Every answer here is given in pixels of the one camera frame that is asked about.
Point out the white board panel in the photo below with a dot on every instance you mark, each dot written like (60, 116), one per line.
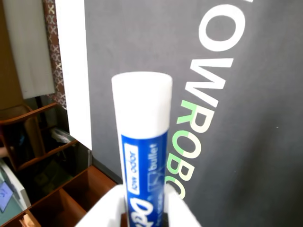
(30, 47)

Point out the grey WOWROBO mat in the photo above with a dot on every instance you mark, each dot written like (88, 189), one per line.
(248, 142)

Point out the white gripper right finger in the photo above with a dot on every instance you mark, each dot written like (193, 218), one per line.
(180, 212)

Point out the brown wooden shelf unit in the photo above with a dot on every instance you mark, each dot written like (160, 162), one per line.
(71, 189)

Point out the brown patterned panel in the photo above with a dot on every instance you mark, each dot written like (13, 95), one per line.
(55, 59)

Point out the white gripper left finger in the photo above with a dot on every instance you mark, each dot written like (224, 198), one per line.
(106, 208)

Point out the blue dry erase marker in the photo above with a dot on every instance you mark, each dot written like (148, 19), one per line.
(142, 113)

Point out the white box with blue paper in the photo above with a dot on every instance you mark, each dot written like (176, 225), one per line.
(11, 189)

